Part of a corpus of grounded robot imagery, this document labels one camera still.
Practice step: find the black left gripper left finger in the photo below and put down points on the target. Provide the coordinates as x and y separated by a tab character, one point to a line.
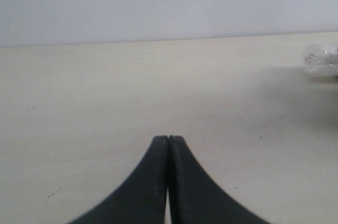
141	198

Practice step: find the clear jasmine tea bottle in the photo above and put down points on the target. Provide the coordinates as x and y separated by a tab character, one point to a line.
320	60

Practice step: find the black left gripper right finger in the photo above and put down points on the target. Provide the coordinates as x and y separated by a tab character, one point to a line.
194	197

